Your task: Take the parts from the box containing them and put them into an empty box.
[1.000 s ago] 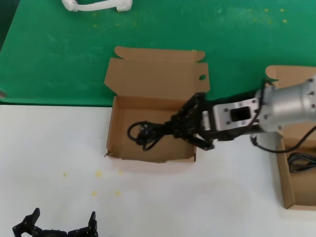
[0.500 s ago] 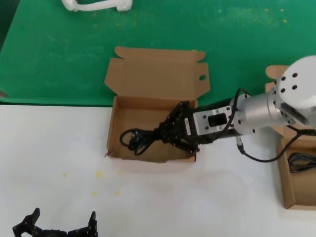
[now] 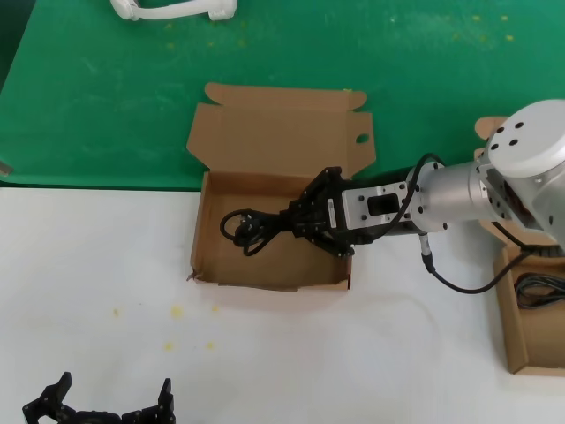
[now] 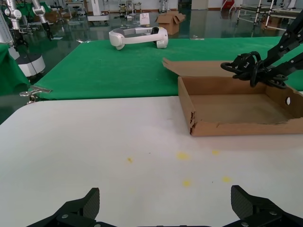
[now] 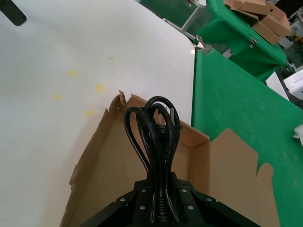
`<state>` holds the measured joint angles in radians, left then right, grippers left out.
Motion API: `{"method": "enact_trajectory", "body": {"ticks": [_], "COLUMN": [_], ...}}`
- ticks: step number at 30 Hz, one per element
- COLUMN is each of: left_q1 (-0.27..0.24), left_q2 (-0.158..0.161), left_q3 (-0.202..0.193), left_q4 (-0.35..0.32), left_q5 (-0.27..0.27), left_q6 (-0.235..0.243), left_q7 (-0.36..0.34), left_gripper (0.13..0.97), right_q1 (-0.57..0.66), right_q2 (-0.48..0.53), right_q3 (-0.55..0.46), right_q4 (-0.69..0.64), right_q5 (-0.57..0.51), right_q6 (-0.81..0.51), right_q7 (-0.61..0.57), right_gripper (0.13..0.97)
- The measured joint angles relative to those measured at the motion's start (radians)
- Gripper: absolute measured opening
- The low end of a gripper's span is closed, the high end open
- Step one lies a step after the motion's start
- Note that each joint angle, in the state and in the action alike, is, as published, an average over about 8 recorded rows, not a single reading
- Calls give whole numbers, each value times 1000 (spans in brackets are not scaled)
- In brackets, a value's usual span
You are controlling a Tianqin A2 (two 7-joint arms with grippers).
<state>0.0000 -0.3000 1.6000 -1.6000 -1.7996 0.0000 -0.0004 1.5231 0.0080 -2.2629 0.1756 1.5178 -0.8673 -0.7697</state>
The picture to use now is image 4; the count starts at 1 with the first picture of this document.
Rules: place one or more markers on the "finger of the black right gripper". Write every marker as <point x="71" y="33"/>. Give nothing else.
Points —
<point x="291" y="65"/>
<point x="290" y="39"/>

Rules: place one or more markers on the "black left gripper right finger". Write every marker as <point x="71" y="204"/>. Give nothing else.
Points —
<point x="260" y="212"/>

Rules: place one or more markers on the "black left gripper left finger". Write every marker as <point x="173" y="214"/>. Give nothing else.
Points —
<point x="71" y="212"/>

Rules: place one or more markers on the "silver background robot arm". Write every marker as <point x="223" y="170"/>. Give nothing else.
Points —
<point x="39" y="10"/>
<point x="13" y="19"/>

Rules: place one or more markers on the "open cardboard box with torn corner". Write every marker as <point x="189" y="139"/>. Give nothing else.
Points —
<point x="236" y="106"/>

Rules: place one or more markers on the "brown carton under rack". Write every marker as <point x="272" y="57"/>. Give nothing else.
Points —
<point x="274" y="22"/>

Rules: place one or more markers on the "metal pipe rack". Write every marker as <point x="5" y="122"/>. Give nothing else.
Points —
<point x="267" y="10"/>

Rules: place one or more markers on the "red floor container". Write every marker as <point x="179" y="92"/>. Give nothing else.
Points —
<point x="229" y="3"/>

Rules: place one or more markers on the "silver metal binder clip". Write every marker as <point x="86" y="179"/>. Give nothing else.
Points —
<point x="197" y="37"/>
<point x="38" y="90"/>

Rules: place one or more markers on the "open brown shipping carton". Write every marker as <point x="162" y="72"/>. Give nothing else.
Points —
<point x="170" y="26"/>

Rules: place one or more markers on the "white paper bag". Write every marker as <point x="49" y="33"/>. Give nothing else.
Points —
<point x="144" y="19"/>

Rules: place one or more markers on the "green cloth on neighbour table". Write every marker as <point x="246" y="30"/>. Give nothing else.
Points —
<point x="9" y="71"/>

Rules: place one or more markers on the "standing fan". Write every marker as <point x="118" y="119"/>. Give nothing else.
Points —
<point x="129" y="6"/>

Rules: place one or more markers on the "white VR headset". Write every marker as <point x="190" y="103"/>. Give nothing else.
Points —
<point x="116" y="39"/>

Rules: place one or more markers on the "white machine on wheeled base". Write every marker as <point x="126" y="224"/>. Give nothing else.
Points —
<point x="98" y="17"/>

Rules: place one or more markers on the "white round robot pedestal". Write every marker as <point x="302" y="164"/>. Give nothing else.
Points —
<point x="33" y="65"/>

